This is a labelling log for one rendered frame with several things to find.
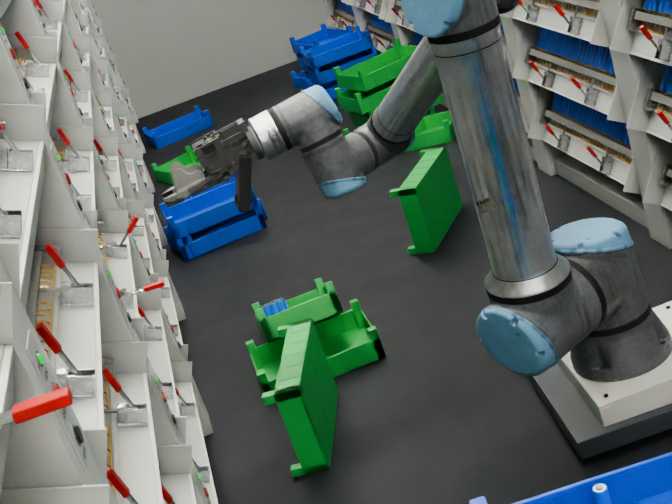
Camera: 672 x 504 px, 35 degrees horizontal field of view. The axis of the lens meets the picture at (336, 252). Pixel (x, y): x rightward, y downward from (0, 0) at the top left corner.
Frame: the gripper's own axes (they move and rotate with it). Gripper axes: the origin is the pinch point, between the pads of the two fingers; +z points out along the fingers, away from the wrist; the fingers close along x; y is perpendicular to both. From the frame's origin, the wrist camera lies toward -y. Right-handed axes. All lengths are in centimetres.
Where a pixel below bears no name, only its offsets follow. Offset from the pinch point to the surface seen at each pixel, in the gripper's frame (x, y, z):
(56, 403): 143, 33, 3
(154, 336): 1.0, -23.8, 16.8
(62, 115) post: -16.0, 21.3, 11.8
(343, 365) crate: -19, -61, -14
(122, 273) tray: 9.8, -5.8, 14.4
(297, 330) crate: -8.5, -42.4, -9.1
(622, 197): -43, -69, -100
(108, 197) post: -16.0, 1.9, 12.4
